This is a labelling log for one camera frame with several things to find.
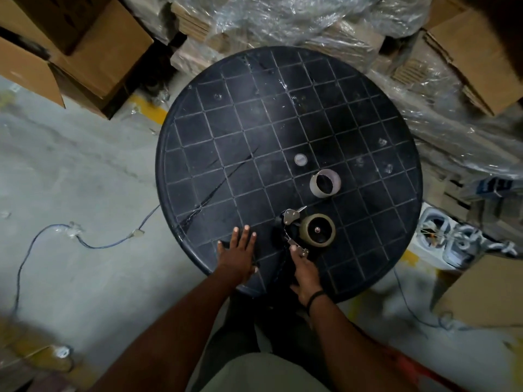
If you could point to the person's left hand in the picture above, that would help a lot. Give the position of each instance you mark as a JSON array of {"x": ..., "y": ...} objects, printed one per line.
[{"x": 237, "y": 261}]

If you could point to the person's right hand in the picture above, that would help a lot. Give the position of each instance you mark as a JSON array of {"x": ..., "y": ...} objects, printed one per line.
[{"x": 306, "y": 279}]

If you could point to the person's left little finger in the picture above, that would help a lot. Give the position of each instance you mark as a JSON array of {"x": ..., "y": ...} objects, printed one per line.
[{"x": 223, "y": 247}]

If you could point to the person's left thumb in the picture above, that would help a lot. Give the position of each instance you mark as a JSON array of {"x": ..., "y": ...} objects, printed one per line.
[{"x": 255, "y": 270}]

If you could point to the person's right thumb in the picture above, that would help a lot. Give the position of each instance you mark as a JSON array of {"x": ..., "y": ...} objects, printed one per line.
[{"x": 295, "y": 289}]

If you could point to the person's left middle finger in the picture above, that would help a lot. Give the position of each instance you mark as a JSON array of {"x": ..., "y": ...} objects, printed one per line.
[{"x": 246, "y": 236}]

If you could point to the person's right forearm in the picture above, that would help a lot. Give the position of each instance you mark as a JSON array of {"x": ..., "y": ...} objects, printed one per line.
[{"x": 351, "y": 347}]

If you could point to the person's left forearm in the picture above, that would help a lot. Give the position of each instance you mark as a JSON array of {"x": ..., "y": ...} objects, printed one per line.
[{"x": 175, "y": 338}]

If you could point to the black wristband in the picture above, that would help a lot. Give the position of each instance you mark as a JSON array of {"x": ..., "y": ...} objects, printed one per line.
[{"x": 315, "y": 298}]

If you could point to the person's dark trousers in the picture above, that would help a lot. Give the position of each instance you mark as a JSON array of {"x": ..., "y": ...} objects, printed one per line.
[{"x": 282, "y": 326}]

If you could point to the black metal tape dispenser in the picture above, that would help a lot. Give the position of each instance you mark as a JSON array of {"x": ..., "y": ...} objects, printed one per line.
[{"x": 289, "y": 228}]

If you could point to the brown packing tape roll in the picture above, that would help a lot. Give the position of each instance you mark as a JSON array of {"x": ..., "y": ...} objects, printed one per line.
[{"x": 318, "y": 231}]

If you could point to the person's grey shirt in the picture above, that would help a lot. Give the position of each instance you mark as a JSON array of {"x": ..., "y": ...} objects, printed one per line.
[{"x": 261, "y": 373}]

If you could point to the small white round cap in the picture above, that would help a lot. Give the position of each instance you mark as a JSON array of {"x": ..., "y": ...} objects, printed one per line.
[{"x": 300, "y": 159}]

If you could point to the empty cardboard tape core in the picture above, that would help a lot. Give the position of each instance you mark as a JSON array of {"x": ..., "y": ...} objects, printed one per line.
[{"x": 325, "y": 183}]

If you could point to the orange red object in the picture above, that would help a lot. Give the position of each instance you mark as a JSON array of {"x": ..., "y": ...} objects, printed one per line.
[{"x": 425, "y": 373}]

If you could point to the white printed packaging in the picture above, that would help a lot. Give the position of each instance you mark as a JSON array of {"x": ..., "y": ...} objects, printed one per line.
[{"x": 457, "y": 236}]

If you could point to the plain brown cardboard box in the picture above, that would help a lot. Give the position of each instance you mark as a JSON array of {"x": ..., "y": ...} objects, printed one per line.
[{"x": 486, "y": 293}]

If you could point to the blurred brown cardboard piece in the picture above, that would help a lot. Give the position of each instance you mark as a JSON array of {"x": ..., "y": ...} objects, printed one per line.
[{"x": 28, "y": 347}]

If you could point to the plastic-wrapped stack of flat cartons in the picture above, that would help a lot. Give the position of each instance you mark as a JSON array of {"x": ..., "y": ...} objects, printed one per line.
[{"x": 310, "y": 24}]

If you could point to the large brown cardboard box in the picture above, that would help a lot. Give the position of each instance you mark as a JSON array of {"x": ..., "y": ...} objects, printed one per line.
[{"x": 102, "y": 40}]

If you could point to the open brown cardboard box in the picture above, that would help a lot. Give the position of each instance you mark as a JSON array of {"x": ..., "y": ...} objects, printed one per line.
[{"x": 28, "y": 73}]

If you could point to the torn brown cardboard box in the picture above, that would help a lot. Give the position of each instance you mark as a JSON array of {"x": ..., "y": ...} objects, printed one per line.
[{"x": 482, "y": 61}]

